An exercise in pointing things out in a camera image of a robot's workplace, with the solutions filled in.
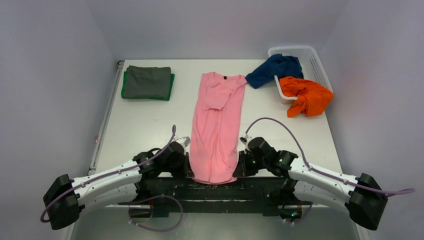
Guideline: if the pink t shirt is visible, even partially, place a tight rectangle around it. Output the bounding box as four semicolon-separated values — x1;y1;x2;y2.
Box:
189;72;247;185

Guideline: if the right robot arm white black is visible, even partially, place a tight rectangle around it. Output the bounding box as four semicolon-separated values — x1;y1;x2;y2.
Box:
233;136;388;231

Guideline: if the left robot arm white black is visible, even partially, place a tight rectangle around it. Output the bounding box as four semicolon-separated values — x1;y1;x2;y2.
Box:
40;137;191;230

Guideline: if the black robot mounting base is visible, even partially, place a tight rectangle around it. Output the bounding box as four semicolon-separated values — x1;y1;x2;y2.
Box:
120;177;311;219

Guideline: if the orange t shirt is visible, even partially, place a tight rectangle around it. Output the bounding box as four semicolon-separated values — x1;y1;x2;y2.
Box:
279;76;334;118

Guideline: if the folded green t shirt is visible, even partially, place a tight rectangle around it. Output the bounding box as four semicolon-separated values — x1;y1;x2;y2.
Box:
120;71;175;101

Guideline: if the folded grey t shirt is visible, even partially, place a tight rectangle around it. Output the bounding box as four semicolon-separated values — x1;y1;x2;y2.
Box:
120;65;175;101

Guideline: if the navy blue t shirt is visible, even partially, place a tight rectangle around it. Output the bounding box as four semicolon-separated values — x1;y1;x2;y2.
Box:
245;54;304;89

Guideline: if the white plastic basket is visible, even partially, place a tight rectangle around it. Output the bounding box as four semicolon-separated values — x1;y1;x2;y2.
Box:
268;45;333;104

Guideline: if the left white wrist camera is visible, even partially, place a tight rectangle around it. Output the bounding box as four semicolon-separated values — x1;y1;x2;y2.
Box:
173;136;191;148

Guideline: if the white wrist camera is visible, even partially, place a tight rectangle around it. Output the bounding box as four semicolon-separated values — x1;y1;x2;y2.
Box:
173;136;191;148
239;133;252;146

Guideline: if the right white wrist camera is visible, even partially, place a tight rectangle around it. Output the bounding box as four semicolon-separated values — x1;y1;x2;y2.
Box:
239;133;252;146

